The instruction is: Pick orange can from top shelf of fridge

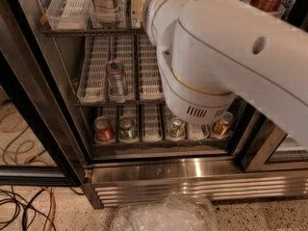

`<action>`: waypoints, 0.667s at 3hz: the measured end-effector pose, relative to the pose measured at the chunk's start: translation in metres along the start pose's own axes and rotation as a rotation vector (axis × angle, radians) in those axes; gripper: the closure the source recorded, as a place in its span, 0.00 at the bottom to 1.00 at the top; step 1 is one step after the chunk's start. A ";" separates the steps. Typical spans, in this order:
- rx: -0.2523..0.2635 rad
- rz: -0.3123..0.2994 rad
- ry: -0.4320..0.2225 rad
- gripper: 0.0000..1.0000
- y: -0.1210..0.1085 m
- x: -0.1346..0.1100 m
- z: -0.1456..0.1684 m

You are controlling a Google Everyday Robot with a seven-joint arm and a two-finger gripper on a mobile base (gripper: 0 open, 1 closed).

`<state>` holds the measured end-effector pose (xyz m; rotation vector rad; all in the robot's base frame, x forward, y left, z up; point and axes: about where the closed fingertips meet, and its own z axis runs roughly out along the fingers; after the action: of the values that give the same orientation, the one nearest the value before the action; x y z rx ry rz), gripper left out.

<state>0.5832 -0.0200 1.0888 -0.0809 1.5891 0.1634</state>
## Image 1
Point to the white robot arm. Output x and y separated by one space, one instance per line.
210 51

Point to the stainless steel fridge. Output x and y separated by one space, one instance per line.
259 161

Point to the top shelf left tray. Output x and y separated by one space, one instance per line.
65 15

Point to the shelf tray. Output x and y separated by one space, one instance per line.
65 15
149 76
92 83
151 123

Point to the silver can middle shelf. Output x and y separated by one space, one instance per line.
117 78

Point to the middle shelf centre tray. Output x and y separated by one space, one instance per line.
149 76

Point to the middle shelf left tray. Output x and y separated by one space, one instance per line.
92 83

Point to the bottom shelf centre tray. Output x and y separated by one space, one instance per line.
151 123

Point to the red can bottom shelf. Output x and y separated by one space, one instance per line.
103 129

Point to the orange can bottom shelf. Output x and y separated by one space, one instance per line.
222 127

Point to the open fridge glass door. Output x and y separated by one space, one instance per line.
36 73

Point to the clear plastic bag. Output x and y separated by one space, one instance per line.
176 212

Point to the top wire shelf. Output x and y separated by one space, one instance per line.
90 32

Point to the wire shelf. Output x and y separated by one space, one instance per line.
143 144
113 103
90 32

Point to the middle wire shelf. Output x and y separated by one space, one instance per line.
113 103

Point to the bottom wire shelf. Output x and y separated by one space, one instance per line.
143 144

